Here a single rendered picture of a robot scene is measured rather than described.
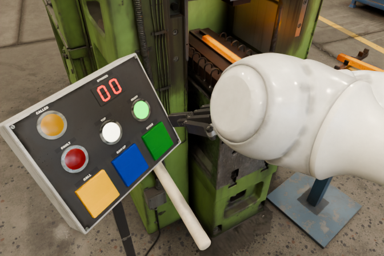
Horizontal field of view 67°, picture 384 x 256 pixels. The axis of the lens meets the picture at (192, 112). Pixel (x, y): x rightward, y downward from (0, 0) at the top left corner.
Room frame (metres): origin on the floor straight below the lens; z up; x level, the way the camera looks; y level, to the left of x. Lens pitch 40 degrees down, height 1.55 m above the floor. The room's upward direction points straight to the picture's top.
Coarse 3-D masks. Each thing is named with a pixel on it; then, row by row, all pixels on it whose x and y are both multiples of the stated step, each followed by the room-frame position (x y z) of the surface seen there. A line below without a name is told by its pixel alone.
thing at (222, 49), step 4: (204, 36) 1.17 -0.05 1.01; (208, 36) 1.17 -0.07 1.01; (208, 40) 1.13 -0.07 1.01; (212, 40) 1.13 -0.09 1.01; (212, 44) 1.10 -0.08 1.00; (216, 44) 1.09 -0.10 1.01; (220, 44) 1.09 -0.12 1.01; (216, 48) 1.08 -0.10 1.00; (220, 48) 1.06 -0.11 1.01; (224, 48) 1.06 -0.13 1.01; (224, 52) 1.03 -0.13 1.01; (228, 52) 1.03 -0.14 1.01; (232, 52) 1.03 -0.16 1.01; (228, 56) 1.00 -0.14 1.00; (232, 56) 0.99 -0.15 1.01; (236, 56) 0.99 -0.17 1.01; (232, 60) 0.98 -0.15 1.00; (236, 60) 0.96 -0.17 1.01
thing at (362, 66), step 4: (340, 56) 1.11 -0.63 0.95; (344, 56) 1.10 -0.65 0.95; (348, 56) 1.10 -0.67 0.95; (340, 60) 1.10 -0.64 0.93; (344, 60) 1.09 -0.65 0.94; (348, 60) 1.08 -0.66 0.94; (352, 60) 1.07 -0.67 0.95; (356, 60) 1.07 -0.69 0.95; (352, 64) 1.06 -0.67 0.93; (356, 64) 1.05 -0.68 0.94; (360, 64) 1.04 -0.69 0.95; (364, 64) 1.04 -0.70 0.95; (368, 64) 1.04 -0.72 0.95; (360, 68) 1.03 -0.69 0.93; (364, 68) 1.02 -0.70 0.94; (368, 68) 1.01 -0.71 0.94; (372, 68) 1.01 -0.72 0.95; (376, 68) 1.01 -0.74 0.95
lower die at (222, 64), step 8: (192, 32) 1.23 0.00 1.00; (208, 32) 1.25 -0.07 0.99; (192, 40) 1.17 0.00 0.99; (200, 40) 1.16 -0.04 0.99; (216, 40) 1.15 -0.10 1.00; (224, 40) 1.16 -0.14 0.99; (200, 48) 1.09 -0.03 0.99; (208, 48) 1.09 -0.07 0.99; (232, 48) 1.09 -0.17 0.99; (208, 56) 1.03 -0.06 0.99; (216, 56) 1.03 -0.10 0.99; (224, 56) 1.01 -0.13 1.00; (240, 56) 1.02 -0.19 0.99; (248, 56) 1.02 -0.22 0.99; (200, 64) 0.98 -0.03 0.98; (216, 64) 0.96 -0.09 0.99; (224, 64) 0.96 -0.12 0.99; (200, 72) 0.97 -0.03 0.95; (208, 72) 0.92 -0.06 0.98; (216, 72) 0.92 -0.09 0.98; (208, 80) 0.92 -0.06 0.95; (216, 80) 0.87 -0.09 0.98
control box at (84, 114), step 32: (128, 64) 0.63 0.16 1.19; (64, 96) 0.48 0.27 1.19; (96, 96) 0.52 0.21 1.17; (128, 96) 0.57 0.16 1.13; (0, 128) 0.41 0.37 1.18; (32, 128) 0.41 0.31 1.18; (64, 128) 0.44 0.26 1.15; (96, 128) 0.48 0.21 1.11; (128, 128) 0.52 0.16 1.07; (32, 160) 0.37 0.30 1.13; (64, 160) 0.39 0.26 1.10; (96, 160) 0.43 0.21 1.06; (160, 160) 0.51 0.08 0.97; (64, 192) 0.35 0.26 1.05; (128, 192) 0.41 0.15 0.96
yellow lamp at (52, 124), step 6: (54, 114) 0.45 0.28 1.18; (42, 120) 0.43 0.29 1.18; (48, 120) 0.43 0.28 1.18; (54, 120) 0.44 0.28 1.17; (60, 120) 0.44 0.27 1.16; (42, 126) 0.42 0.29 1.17; (48, 126) 0.42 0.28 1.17; (54, 126) 0.43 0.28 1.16; (60, 126) 0.43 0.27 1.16; (48, 132) 0.42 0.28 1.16; (54, 132) 0.42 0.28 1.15; (60, 132) 0.43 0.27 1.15
